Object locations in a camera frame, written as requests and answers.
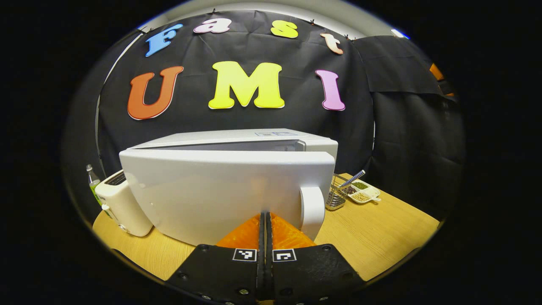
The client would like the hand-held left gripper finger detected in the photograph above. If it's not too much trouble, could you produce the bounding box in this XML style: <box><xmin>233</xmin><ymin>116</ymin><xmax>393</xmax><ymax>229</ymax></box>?
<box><xmin>165</xmin><ymin>212</ymin><xmax>266</xmax><ymax>305</ymax></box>
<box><xmin>266</xmin><ymin>212</ymin><xmax>365</xmax><ymax>305</ymax></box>

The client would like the white microwave oven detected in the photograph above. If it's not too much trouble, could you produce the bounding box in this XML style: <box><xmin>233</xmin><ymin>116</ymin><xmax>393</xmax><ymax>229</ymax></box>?
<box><xmin>119</xmin><ymin>128</ymin><xmax>339</xmax><ymax>247</ymax></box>

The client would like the white divided grain dish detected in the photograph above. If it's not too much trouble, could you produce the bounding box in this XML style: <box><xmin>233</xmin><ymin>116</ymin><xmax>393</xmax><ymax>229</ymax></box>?
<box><xmin>345</xmin><ymin>179</ymin><xmax>382</xmax><ymax>205</ymax></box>

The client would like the white toaster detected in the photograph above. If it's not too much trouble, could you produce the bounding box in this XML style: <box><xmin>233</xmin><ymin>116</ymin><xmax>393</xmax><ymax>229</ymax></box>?
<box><xmin>94</xmin><ymin>169</ymin><xmax>154</xmax><ymax>238</ymax></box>

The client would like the green drink bottle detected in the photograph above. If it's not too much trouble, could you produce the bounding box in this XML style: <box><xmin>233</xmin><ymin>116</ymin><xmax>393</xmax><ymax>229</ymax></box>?
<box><xmin>86</xmin><ymin>164</ymin><xmax>102</xmax><ymax>206</ymax></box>

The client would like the metal wire basket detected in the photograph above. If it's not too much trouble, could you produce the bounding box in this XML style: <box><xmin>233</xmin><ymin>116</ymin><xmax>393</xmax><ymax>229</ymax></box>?
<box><xmin>325</xmin><ymin>174</ymin><xmax>352</xmax><ymax>211</ymax></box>

